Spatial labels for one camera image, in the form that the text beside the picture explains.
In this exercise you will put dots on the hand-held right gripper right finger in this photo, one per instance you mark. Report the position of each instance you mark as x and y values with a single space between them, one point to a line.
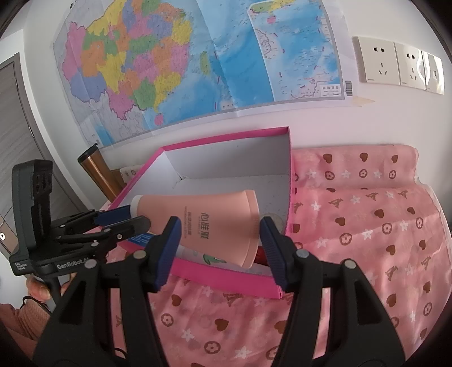
275 250

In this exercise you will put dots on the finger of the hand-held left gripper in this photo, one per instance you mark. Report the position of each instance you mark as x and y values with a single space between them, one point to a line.
130 227
114 215

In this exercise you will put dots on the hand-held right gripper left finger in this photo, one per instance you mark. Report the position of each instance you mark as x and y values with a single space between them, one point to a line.
166 254

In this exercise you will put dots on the white blue medicine box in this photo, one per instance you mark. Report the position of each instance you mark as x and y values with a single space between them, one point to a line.
143 240

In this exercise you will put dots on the pink tube with aloe print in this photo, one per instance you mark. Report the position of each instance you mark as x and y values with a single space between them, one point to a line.
197 256

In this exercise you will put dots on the large pink lotion tube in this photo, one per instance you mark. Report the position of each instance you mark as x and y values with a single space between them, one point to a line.
212 222

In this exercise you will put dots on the pink cardboard box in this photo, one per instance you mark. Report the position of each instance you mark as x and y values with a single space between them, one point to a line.
226 278

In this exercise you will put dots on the person's left hand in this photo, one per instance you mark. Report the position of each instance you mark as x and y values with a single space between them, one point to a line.
37 289

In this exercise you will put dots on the copper thermos tumbler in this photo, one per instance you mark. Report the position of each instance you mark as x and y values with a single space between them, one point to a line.
97 169

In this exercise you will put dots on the grey door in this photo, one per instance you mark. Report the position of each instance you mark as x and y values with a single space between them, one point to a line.
21 141

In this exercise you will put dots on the pink printed blanket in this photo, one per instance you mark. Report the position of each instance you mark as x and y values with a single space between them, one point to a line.
353 247

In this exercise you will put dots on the masking tape strip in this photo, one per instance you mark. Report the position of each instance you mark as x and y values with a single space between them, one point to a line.
363 102

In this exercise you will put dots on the colourful wall map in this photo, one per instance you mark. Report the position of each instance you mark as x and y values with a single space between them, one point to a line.
176 53

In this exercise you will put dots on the white wall socket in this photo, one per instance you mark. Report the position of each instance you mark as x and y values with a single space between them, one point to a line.
434 74
411 67
378 60

